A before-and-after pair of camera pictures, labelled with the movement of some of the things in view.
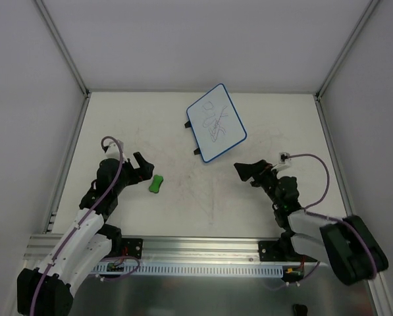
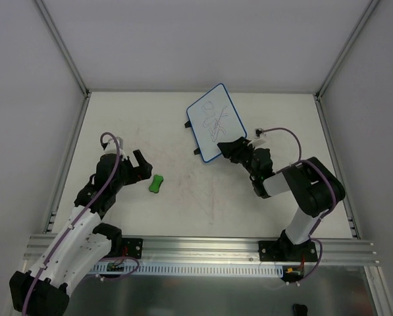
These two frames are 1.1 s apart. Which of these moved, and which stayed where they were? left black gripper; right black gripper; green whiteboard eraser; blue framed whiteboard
Moved: right black gripper
Stayed: green whiteboard eraser; left black gripper; blue framed whiteboard
